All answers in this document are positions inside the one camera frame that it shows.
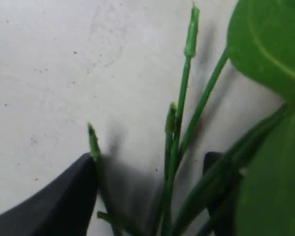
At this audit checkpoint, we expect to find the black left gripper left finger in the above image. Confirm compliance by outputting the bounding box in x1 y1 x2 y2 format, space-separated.
0 153 98 236

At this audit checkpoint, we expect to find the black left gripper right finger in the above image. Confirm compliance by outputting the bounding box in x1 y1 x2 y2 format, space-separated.
203 151 241 236

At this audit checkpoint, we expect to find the red artificial anthurium flower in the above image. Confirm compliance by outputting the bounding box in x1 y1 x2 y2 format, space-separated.
87 0 295 236

